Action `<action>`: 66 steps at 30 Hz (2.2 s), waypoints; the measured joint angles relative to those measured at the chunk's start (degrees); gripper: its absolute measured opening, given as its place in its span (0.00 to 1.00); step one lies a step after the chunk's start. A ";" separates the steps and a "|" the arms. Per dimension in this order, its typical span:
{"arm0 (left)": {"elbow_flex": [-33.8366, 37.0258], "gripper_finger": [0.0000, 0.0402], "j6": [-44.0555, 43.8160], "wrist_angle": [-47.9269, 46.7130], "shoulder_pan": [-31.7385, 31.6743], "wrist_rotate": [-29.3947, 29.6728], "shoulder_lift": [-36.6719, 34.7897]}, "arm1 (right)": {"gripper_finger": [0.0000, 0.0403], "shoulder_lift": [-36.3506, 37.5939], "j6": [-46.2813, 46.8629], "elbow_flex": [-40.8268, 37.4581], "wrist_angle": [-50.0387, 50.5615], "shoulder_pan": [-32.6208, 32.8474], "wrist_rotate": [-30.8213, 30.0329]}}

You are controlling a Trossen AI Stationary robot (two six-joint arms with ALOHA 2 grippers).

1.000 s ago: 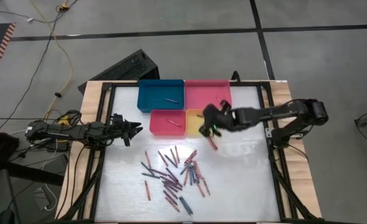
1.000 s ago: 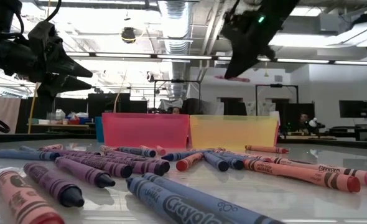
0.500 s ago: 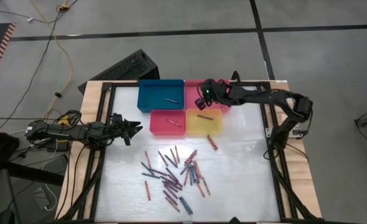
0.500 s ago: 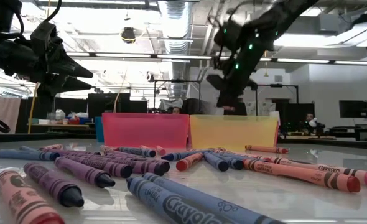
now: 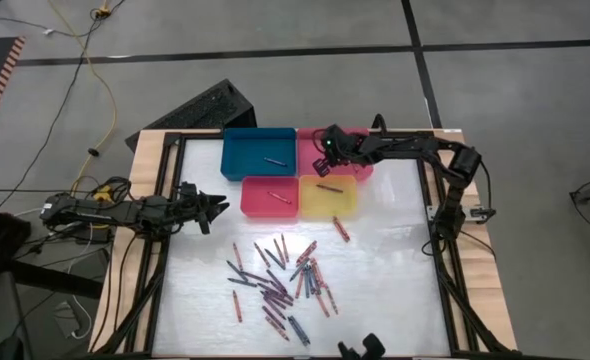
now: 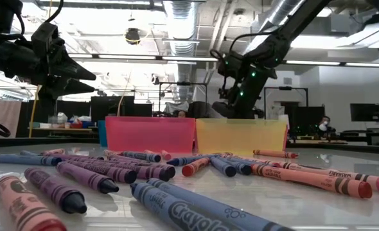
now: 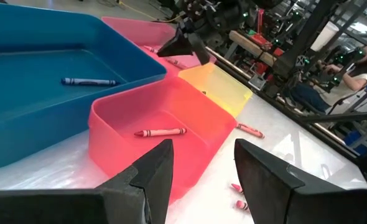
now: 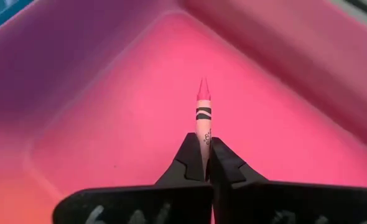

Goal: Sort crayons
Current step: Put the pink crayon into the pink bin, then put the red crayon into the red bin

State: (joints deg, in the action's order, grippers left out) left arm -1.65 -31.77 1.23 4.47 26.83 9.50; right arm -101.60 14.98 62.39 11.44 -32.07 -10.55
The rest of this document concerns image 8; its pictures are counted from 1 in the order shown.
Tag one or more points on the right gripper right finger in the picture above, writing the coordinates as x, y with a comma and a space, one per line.
280, 205

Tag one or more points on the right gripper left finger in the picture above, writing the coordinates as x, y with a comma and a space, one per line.
140, 205

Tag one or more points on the pink crayon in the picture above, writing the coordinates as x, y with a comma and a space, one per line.
203, 115

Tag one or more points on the large pink plastic bin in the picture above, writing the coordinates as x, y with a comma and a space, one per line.
109, 93

